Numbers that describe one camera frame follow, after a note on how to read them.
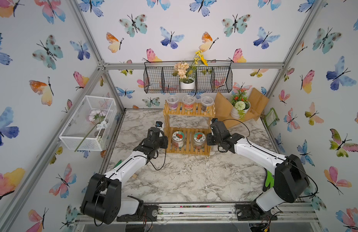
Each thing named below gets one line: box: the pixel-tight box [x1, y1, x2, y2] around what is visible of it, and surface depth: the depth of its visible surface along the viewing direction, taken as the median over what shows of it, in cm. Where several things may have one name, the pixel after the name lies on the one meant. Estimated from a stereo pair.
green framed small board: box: [264, 107, 279, 128], surface depth 113 cm
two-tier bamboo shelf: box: [163, 100, 216, 157], surface depth 97 cm
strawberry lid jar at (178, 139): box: [171, 130, 185, 149], surface depth 93 cm
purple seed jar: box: [166, 94, 179, 110], surface depth 82 cm
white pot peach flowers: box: [172, 61, 195, 90], surface depth 85 cm
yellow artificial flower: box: [194, 49, 209, 67], surface depth 84 cm
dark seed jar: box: [201, 96, 214, 113], surface depth 80 cm
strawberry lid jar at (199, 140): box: [193, 131, 207, 150], surface depth 93 cm
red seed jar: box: [182, 95, 195, 111], surface depth 81 cm
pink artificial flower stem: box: [74, 109, 108, 153], surface depth 74 cm
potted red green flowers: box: [230, 88, 251, 119], surface depth 97 cm
